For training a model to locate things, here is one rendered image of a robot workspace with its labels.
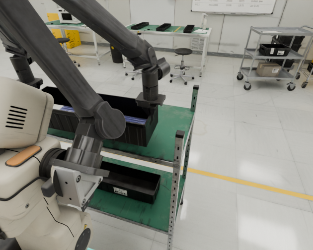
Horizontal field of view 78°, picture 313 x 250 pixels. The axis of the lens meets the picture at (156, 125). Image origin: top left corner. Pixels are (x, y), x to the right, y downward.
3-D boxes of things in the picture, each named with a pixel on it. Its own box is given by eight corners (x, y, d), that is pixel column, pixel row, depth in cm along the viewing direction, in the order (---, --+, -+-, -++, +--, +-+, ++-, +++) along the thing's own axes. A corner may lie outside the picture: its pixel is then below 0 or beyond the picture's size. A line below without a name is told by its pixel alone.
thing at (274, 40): (262, 63, 461) (273, 29, 417) (282, 65, 452) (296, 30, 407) (267, 73, 410) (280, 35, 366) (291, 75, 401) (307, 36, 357)
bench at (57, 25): (66, 51, 542) (58, 19, 494) (115, 56, 506) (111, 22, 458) (47, 59, 484) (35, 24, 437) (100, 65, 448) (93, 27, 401)
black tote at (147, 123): (29, 124, 89) (18, 103, 83) (54, 104, 102) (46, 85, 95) (146, 147, 77) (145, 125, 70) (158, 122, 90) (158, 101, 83)
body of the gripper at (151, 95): (141, 95, 77) (139, 78, 72) (166, 98, 74) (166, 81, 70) (135, 103, 72) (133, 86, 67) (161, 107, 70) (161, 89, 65)
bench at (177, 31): (134, 58, 493) (132, 23, 445) (206, 65, 450) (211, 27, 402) (121, 68, 435) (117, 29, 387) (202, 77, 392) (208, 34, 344)
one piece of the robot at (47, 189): (45, 211, 44) (55, 214, 43) (32, 174, 39) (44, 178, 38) (79, 174, 55) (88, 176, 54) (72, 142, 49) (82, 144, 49)
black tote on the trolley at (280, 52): (263, 56, 319) (266, 48, 311) (257, 51, 343) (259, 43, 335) (288, 57, 317) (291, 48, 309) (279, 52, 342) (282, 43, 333)
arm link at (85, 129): (72, 140, 48) (84, 142, 45) (85, 103, 51) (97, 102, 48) (101, 149, 55) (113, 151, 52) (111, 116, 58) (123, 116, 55)
